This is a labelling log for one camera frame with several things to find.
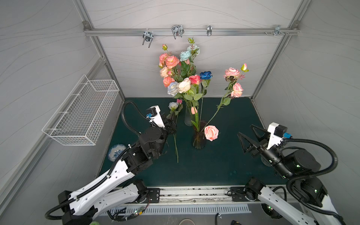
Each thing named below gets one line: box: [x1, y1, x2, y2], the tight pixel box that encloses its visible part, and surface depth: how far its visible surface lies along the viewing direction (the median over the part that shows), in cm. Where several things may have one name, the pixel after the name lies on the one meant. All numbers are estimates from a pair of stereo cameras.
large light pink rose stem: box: [204, 125, 219, 142], surface depth 52 cm
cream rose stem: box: [178, 77, 192, 94], surface depth 67 cm
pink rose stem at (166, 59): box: [157, 43, 180, 69], surface depth 77 cm
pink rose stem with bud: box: [201, 63, 250, 133], surface depth 66 cm
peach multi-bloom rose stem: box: [159, 66, 175, 88], surface depth 77 cm
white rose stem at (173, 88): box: [166, 81, 180, 97], surface depth 75 cm
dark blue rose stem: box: [198, 71, 213, 125], surface depth 76 cm
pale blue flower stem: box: [179, 37, 201, 80], surface depth 78 cm
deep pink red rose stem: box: [188, 74, 203, 133], surface depth 75 cm
